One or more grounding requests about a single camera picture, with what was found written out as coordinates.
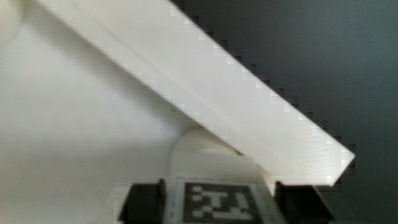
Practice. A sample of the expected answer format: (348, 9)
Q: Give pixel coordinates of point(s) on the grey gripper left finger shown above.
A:
(135, 204)

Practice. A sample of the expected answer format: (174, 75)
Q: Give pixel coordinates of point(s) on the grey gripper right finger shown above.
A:
(311, 206)

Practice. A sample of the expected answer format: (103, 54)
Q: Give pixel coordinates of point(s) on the white square tabletop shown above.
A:
(117, 79)

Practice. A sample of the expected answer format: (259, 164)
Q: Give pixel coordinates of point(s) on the white leg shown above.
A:
(217, 189)

